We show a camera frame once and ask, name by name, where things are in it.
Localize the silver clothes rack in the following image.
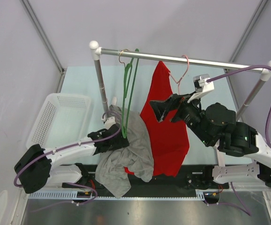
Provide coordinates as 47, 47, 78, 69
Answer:
88, 41, 271, 165

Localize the white plastic basket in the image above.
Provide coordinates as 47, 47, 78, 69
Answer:
26, 93, 92, 149

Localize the green velvet hanger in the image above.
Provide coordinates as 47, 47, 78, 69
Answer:
119, 49, 139, 139

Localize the grey t shirt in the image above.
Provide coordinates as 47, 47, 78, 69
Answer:
95, 111, 154, 199

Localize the red t shirt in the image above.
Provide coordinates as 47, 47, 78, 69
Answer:
123, 60, 190, 178

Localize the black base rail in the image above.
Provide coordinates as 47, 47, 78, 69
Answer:
74, 164, 218, 190

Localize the white cable duct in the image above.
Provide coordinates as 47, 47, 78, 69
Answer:
29, 190, 218, 203

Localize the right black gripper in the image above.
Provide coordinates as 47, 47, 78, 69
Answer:
148, 90, 212, 146

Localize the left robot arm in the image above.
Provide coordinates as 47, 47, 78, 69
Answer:
14, 124, 129, 194

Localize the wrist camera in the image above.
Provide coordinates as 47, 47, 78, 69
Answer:
102, 111, 120, 129
187, 74, 214, 103

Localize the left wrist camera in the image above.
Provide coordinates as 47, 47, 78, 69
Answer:
102, 111, 120, 129

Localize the pink wire hanger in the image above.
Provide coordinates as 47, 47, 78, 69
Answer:
168, 55, 189, 94

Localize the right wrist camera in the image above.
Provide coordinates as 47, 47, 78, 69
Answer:
187, 74, 214, 103

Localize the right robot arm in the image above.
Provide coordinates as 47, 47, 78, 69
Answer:
149, 94, 271, 188

